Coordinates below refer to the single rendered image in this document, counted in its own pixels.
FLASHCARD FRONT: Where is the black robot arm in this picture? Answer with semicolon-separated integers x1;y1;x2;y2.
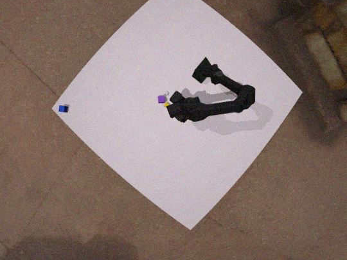
166;62;256;123

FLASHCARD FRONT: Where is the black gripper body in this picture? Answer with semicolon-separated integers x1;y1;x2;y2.
170;91;184;103

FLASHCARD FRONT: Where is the purple cube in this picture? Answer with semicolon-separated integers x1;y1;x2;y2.
158;96;165;103

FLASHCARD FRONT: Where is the small blue block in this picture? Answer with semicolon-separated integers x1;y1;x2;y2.
58;105;68;113

